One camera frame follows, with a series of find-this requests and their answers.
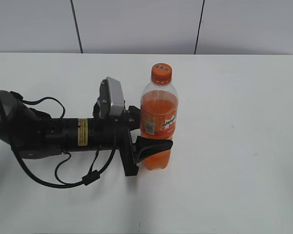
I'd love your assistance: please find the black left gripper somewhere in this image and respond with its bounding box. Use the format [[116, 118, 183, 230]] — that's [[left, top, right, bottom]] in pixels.
[[89, 103, 173, 176]]

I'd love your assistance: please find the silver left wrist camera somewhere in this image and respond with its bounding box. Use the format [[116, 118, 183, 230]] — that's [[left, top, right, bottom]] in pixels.
[[97, 77, 125, 119]]

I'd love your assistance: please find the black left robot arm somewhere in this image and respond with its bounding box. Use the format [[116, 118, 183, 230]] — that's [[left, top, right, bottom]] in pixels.
[[0, 77, 173, 176]]

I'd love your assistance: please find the orange soda bottle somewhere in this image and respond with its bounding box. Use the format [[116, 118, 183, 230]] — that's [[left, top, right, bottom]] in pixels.
[[139, 79, 180, 171]]

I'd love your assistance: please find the orange bottle cap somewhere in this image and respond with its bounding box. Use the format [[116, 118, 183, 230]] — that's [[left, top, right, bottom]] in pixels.
[[151, 63, 172, 86]]

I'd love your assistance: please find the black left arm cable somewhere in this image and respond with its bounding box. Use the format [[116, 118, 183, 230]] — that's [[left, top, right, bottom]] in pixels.
[[0, 84, 118, 189]]

